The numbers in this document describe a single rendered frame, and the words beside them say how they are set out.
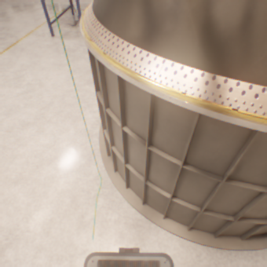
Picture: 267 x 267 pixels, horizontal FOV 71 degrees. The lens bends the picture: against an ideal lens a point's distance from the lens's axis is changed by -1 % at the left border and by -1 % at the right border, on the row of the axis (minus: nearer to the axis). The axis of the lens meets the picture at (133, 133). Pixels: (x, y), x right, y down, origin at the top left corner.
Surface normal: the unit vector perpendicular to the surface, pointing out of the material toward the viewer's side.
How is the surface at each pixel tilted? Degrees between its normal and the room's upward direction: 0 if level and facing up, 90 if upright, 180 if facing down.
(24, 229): 0
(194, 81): 43
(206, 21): 62
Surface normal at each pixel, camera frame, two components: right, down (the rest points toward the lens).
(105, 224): -0.01, -0.67
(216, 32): -0.48, 0.25
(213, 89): -0.34, -0.04
